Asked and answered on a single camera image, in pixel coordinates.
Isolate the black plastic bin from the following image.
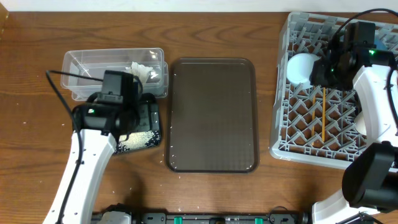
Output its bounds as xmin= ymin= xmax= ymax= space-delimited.
xmin=72 ymin=93 xmax=162 ymax=154

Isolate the dark blue plate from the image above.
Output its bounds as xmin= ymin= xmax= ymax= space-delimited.
xmin=374 ymin=37 xmax=388 ymax=51

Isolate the white cup with green inside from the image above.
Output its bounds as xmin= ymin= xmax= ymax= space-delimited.
xmin=354 ymin=112 xmax=366 ymax=136

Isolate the black cable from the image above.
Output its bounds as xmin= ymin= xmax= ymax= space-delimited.
xmin=45 ymin=70 xmax=105 ymax=224
xmin=328 ymin=8 xmax=398 ymax=50

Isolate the clear plastic bin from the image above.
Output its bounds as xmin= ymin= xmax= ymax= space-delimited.
xmin=60 ymin=48 xmax=169 ymax=101

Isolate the light blue small bowl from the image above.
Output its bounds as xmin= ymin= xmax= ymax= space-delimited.
xmin=287 ymin=53 xmax=320 ymax=89

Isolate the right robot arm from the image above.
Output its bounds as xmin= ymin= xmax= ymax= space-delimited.
xmin=310 ymin=22 xmax=397 ymax=223

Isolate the white tissue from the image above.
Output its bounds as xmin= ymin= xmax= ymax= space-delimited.
xmin=125 ymin=62 xmax=153 ymax=83

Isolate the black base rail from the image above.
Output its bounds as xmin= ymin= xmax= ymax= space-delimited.
xmin=137 ymin=211 xmax=312 ymax=224

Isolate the pile of rice grains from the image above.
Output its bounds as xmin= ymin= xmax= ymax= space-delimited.
xmin=115 ymin=131 xmax=162 ymax=154

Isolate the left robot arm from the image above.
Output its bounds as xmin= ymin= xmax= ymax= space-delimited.
xmin=44 ymin=67 xmax=161 ymax=223

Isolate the dark brown serving tray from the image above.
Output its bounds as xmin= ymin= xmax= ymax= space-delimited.
xmin=165 ymin=58 xmax=259 ymax=174

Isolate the right black cable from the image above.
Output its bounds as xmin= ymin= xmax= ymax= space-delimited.
xmin=328 ymin=8 xmax=398 ymax=50

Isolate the grey dishwasher rack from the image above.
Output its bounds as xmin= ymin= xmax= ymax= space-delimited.
xmin=270 ymin=12 xmax=397 ymax=169

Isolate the left black cable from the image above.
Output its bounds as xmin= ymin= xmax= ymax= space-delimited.
xmin=45 ymin=70 xmax=105 ymax=224

